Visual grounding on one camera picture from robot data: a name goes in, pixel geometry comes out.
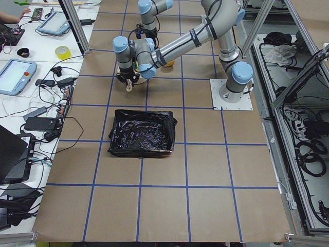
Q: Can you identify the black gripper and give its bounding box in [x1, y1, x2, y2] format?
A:
[116, 67, 140, 84]
[135, 23, 157, 41]

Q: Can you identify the yellow potato toy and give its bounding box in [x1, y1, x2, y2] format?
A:
[164, 60, 175, 67]

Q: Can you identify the white plastic dustpan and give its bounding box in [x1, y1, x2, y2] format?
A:
[116, 66, 147, 92]

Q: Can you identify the bin with black bag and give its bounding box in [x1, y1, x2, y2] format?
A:
[108, 109, 177, 158]

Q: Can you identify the person hand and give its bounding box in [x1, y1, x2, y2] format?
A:
[20, 8, 31, 16]

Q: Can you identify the yellow tape roll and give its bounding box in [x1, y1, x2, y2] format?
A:
[55, 46, 71, 60]

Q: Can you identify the blue teach pendant far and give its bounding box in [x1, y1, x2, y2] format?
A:
[36, 11, 70, 36]

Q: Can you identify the blue teach pendant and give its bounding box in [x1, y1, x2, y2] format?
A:
[36, 11, 70, 36]
[1, 59, 38, 96]

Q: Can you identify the black power adapter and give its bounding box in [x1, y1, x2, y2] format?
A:
[24, 117, 59, 131]

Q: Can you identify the black small bowl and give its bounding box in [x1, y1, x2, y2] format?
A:
[16, 47, 30, 58]

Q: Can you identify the blue teach pendant near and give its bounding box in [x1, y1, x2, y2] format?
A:
[1, 59, 38, 96]

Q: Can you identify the black laptop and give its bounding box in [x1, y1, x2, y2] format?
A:
[1, 126, 35, 185]

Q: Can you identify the aluminium frame post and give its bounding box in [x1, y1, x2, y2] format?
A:
[59, 0, 90, 56]

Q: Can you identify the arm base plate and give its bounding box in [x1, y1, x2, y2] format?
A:
[210, 79, 253, 111]

